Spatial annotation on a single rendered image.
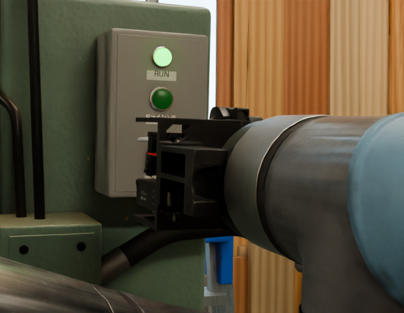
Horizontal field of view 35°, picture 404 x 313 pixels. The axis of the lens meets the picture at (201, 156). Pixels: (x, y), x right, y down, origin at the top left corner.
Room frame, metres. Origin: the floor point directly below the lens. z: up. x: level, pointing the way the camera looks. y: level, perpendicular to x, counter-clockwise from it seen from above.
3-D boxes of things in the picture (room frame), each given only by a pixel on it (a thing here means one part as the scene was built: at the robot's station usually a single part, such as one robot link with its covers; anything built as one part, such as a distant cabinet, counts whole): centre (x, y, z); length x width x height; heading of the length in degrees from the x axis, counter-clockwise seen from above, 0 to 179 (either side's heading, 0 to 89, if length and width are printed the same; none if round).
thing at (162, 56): (0.62, 0.04, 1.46); 0.02 x 0.01 x 0.02; 113
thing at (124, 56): (0.65, 0.05, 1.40); 0.10 x 0.06 x 0.16; 113
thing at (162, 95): (0.62, 0.04, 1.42); 0.02 x 0.01 x 0.02; 113
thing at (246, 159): (0.34, -0.05, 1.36); 0.08 x 0.05 x 0.08; 113
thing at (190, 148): (0.41, -0.01, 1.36); 0.12 x 0.09 x 0.08; 23
